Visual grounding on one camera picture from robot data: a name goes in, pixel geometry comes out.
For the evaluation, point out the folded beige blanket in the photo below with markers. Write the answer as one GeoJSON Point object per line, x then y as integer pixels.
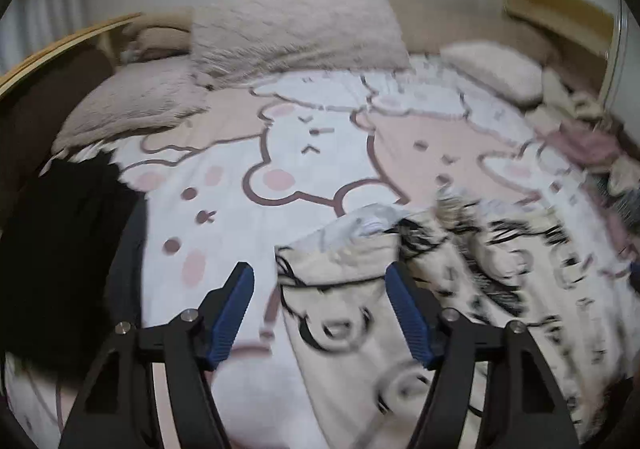
{"type": "Point", "coordinates": [160, 41]}

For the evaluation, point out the long beige cushion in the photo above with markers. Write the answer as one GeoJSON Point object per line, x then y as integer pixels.
{"type": "Point", "coordinates": [450, 29]}

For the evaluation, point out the small white fluffy pillow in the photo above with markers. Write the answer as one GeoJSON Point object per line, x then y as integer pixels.
{"type": "Point", "coordinates": [490, 71]}

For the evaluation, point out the grey curtain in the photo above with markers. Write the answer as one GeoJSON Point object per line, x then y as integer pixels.
{"type": "Point", "coordinates": [45, 14]}

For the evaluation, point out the black folded garment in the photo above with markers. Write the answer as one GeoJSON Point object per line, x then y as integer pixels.
{"type": "Point", "coordinates": [60, 254]}

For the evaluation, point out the bear print bedsheet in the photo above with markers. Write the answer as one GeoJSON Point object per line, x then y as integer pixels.
{"type": "Point", "coordinates": [310, 154]}

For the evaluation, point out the cream shirt with black print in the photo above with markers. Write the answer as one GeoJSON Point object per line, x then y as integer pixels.
{"type": "Point", "coordinates": [340, 279]}

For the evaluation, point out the fluffy grey-beige pillow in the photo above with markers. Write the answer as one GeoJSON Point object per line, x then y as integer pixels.
{"type": "Point", "coordinates": [130, 104]}

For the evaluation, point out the large fluffy beige pillow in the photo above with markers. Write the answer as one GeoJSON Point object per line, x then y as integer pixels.
{"type": "Point", "coordinates": [300, 34]}

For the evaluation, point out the brown bolster cushion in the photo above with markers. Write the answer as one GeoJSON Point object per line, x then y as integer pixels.
{"type": "Point", "coordinates": [45, 99]}

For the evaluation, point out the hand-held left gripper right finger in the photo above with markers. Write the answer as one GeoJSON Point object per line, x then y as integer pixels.
{"type": "Point", "coordinates": [407, 314]}

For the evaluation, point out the wooden bedside cabinet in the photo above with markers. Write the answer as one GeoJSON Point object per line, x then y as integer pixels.
{"type": "Point", "coordinates": [550, 4]}

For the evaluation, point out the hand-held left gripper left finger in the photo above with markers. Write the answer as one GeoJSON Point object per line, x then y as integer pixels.
{"type": "Point", "coordinates": [232, 309]}

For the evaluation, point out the pile of clothes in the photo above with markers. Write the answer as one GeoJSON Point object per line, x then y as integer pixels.
{"type": "Point", "coordinates": [585, 144]}

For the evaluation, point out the wooden headboard shelf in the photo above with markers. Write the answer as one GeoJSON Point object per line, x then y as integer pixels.
{"type": "Point", "coordinates": [50, 51]}

